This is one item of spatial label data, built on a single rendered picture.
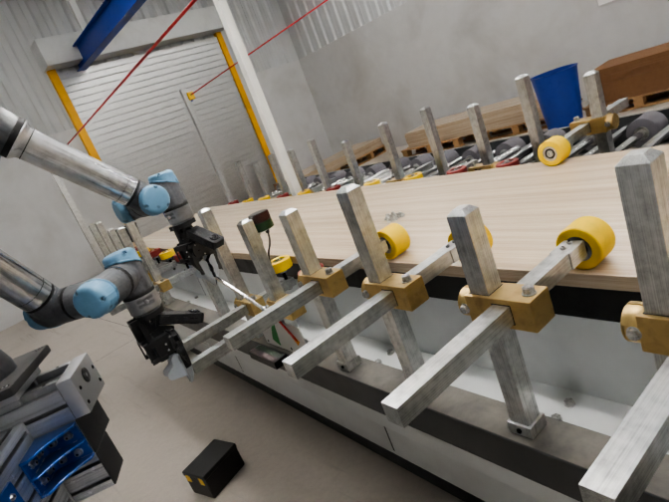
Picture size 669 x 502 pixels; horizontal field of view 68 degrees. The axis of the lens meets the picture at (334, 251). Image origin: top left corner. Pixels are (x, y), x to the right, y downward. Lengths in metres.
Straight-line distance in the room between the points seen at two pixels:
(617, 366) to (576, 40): 7.46
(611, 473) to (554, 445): 0.42
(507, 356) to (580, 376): 0.30
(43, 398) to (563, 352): 1.06
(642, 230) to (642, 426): 0.21
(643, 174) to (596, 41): 7.66
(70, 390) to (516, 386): 0.88
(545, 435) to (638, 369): 0.22
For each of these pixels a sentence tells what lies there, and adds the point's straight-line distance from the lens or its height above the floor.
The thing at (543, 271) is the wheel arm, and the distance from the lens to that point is 0.84.
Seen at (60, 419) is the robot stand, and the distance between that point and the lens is 1.24.
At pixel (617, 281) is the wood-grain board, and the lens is 0.93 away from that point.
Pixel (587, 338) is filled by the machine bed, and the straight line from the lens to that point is 1.04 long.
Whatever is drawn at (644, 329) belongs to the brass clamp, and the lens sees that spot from 0.68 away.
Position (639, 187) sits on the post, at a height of 1.12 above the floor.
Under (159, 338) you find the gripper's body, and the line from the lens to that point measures 1.23.
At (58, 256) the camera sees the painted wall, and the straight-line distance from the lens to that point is 8.91.
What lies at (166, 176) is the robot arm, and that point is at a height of 1.29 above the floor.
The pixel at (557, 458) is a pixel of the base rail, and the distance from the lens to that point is 0.89.
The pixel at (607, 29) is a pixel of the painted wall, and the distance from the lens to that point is 8.18.
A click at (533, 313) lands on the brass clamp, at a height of 0.95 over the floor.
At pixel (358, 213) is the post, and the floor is 1.11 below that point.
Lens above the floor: 1.32
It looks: 16 degrees down
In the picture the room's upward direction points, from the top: 21 degrees counter-clockwise
